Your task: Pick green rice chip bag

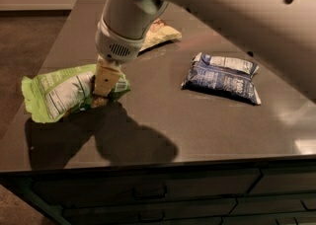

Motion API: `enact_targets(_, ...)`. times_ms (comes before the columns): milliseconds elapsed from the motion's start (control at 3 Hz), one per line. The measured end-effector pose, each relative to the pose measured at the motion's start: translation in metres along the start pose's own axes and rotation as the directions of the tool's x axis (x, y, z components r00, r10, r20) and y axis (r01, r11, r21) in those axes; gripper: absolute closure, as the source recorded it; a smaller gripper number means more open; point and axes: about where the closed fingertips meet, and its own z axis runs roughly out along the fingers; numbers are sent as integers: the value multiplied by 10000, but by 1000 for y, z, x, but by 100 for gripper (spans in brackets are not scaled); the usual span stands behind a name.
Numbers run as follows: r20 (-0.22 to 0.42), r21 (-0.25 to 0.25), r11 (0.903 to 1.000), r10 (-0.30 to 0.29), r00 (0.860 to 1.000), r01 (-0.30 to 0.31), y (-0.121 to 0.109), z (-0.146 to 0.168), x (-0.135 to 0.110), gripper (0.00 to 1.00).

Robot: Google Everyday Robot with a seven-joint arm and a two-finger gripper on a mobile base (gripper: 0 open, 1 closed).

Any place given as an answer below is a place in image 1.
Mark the brown sea salt chip bag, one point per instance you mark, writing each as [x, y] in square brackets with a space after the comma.
[159, 32]

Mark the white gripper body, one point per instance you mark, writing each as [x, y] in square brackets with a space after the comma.
[116, 48]

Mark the lower left cabinet drawer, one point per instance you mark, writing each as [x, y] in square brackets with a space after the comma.
[149, 212]

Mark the blue chip bag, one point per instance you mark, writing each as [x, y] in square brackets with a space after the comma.
[225, 76]

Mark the cabinet drawer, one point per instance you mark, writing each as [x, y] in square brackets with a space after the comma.
[148, 187]
[286, 180]
[149, 212]

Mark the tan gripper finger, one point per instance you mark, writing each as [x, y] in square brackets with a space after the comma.
[107, 75]

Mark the upper right cabinet drawer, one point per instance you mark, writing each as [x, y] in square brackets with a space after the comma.
[286, 180]

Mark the upper left cabinet drawer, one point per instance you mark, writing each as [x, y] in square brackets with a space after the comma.
[148, 187]

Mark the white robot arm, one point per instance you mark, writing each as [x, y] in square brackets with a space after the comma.
[282, 33]

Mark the green rice chip bag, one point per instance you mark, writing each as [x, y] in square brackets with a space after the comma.
[51, 96]

